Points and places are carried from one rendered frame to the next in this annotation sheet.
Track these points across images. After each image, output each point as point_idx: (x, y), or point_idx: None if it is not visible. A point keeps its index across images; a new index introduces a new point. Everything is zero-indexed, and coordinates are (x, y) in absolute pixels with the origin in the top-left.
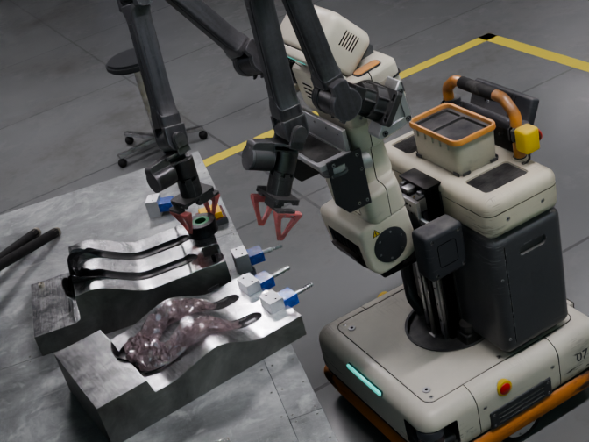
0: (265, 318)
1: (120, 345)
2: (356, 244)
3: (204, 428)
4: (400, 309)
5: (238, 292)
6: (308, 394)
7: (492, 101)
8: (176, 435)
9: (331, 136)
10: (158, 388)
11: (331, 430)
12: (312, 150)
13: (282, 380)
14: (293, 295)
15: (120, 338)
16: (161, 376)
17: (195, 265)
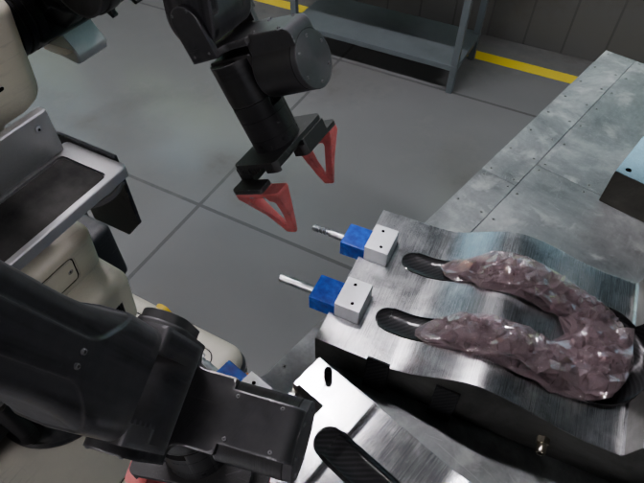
0: (410, 246)
1: (613, 416)
2: (117, 306)
3: (589, 254)
4: (25, 467)
5: (369, 317)
6: (471, 186)
7: None
8: (623, 278)
9: (16, 161)
10: (629, 284)
11: (501, 149)
12: (39, 208)
13: (468, 218)
14: (356, 225)
15: (601, 432)
16: (609, 293)
17: (352, 411)
